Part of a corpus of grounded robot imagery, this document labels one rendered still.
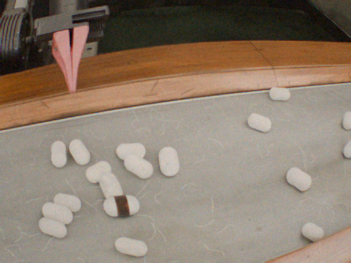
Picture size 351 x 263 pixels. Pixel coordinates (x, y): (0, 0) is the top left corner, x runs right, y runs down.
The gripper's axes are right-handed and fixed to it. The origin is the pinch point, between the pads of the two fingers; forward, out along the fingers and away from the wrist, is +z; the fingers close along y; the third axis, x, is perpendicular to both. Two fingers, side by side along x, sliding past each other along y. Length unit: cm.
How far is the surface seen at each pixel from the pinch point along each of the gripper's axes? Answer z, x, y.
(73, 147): 7.1, 1.4, -0.8
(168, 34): -67, 164, 64
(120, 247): 19.0, -8.3, 1.3
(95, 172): 10.6, -1.5, 1.2
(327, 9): -84, 156, 176
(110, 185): 12.4, -3.5, 2.4
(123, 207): 14.9, -5.2, 3.0
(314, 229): 22.2, -11.3, 21.9
